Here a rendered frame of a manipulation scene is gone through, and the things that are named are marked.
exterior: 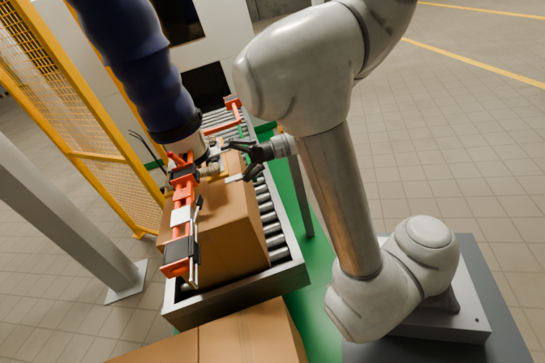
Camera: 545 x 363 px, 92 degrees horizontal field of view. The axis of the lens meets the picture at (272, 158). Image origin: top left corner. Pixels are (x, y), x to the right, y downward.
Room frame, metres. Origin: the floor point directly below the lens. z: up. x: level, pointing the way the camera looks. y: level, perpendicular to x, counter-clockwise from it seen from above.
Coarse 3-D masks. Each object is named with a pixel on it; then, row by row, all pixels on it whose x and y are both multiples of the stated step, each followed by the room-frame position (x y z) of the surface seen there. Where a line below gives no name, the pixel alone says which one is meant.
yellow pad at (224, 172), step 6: (210, 144) 1.14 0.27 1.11; (216, 144) 1.17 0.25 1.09; (222, 144) 1.16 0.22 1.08; (222, 156) 1.05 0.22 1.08; (210, 162) 1.02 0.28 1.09; (222, 162) 0.99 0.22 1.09; (222, 168) 0.95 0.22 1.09; (228, 168) 0.96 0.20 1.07; (216, 174) 0.92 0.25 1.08; (222, 174) 0.91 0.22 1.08; (228, 174) 0.90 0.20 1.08; (210, 180) 0.90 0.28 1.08; (216, 180) 0.90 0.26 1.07
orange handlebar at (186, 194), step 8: (232, 104) 1.33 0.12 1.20; (240, 120) 1.13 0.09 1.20; (216, 128) 1.11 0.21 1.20; (224, 128) 1.11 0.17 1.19; (192, 152) 0.97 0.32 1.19; (192, 160) 0.91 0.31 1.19; (192, 184) 0.76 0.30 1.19; (176, 192) 0.72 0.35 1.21; (184, 192) 0.70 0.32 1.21; (192, 192) 0.71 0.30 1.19; (176, 200) 0.68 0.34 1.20; (184, 200) 0.69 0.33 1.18; (192, 200) 0.67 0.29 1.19; (176, 208) 0.64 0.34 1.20; (176, 232) 0.54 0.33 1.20; (184, 264) 0.42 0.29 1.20; (176, 272) 0.41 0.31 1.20; (184, 272) 0.41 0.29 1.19
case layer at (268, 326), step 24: (240, 312) 0.59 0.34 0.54; (264, 312) 0.56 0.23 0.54; (288, 312) 0.59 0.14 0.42; (192, 336) 0.55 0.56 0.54; (216, 336) 0.53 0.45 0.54; (240, 336) 0.50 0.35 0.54; (264, 336) 0.47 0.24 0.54; (288, 336) 0.45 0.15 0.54; (120, 360) 0.55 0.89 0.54; (144, 360) 0.52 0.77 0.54; (168, 360) 0.49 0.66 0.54; (192, 360) 0.46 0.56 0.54; (216, 360) 0.44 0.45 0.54; (240, 360) 0.42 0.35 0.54; (264, 360) 0.39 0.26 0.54; (288, 360) 0.37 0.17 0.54
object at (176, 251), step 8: (176, 240) 0.50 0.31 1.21; (184, 240) 0.49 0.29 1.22; (168, 248) 0.48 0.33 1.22; (176, 248) 0.47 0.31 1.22; (184, 248) 0.46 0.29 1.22; (168, 256) 0.45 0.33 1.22; (176, 256) 0.44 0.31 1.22; (184, 256) 0.44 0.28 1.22; (168, 264) 0.43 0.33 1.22; (176, 264) 0.42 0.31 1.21; (168, 272) 0.42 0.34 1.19
